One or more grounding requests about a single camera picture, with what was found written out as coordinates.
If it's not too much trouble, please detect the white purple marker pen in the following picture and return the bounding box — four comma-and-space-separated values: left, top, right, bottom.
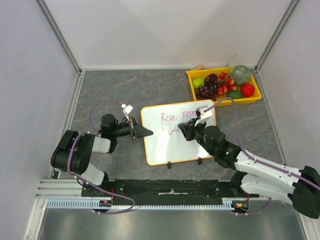
172, 127, 180, 132

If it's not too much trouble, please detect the yellow-framed whiteboard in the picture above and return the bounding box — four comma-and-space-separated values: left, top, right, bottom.
140, 100, 214, 166

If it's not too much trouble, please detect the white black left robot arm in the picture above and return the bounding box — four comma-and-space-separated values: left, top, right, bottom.
50, 114, 154, 190

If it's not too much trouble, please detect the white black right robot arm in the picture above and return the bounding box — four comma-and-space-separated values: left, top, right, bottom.
178, 119, 320, 219

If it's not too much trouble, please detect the dark purple grape bunch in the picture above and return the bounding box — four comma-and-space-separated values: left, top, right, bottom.
195, 85, 218, 101

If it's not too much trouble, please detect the yellow plastic fruit tray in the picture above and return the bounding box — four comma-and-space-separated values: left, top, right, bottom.
184, 66, 263, 108

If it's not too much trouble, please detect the green apple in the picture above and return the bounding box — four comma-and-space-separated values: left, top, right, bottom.
192, 77, 205, 90

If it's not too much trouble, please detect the green mango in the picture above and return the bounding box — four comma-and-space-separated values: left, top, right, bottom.
227, 90, 244, 100

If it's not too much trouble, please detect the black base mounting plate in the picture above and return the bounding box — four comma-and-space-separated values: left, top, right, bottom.
82, 178, 251, 203

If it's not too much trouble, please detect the yellow snack packet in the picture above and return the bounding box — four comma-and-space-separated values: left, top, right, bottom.
191, 65, 206, 71

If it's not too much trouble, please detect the red apple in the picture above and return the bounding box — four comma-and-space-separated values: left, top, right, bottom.
240, 83, 255, 98

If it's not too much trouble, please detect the green netted melon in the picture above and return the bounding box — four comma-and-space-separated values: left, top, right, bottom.
230, 65, 251, 87

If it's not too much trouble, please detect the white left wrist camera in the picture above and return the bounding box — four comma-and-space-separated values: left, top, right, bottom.
121, 103, 133, 121

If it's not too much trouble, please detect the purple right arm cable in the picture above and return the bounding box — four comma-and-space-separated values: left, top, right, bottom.
204, 97, 320, 216

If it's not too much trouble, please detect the white slotted cable duct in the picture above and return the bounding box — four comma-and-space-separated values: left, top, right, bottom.
46, 198, 238, 212

